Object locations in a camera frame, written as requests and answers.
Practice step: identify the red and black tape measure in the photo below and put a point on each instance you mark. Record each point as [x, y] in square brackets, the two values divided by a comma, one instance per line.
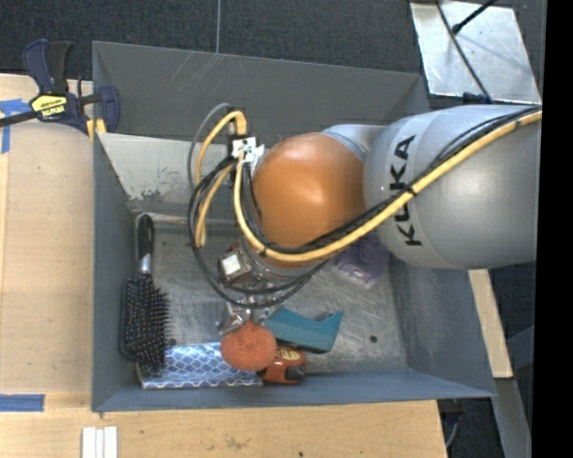
[286, 364]

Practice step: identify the teal tape dispenser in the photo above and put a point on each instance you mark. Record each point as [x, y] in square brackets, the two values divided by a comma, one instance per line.
[306, 329]

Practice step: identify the pale wood flat board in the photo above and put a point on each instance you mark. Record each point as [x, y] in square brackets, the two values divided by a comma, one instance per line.
[46, 262]

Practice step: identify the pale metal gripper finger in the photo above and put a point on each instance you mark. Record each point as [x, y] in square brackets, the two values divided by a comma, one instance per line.
[232, 266]
[235, 320]

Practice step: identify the black hairbrush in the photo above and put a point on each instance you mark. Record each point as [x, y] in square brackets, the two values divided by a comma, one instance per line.
[145, 317]

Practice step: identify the orange scrubber ball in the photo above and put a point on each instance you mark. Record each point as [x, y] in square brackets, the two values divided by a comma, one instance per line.
[247, 346]

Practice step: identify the grey metal bin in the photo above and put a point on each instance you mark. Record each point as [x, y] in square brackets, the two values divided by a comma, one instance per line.
[179, 88]

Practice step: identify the purple plastic toy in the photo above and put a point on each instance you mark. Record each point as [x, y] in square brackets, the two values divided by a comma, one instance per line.
[365, 266]

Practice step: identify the blue patterned flat packet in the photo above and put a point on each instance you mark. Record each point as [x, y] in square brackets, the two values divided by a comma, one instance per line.
[192, 368]

